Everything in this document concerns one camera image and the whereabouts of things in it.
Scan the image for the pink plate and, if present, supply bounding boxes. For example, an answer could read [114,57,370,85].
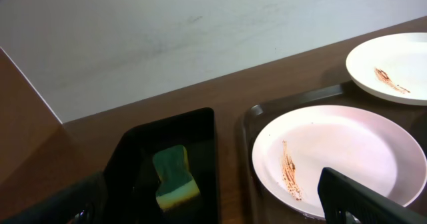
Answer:
[252,105,426,219]

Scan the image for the white plate with sauce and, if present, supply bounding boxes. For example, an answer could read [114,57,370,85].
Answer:
[346,33,426,106]

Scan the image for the large brown serving tray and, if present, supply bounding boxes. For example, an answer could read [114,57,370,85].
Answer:
[239,81,426,223]

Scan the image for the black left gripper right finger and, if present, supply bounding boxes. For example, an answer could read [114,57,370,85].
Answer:
[318,167,426,224]

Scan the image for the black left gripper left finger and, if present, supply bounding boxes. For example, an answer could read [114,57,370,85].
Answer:
[2,172,107,224]

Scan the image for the green yellow sponge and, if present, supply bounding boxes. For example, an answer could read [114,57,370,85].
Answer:
[153,145,200,212]

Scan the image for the small black tray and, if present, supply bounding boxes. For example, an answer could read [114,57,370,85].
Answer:
[102,107,220,224]

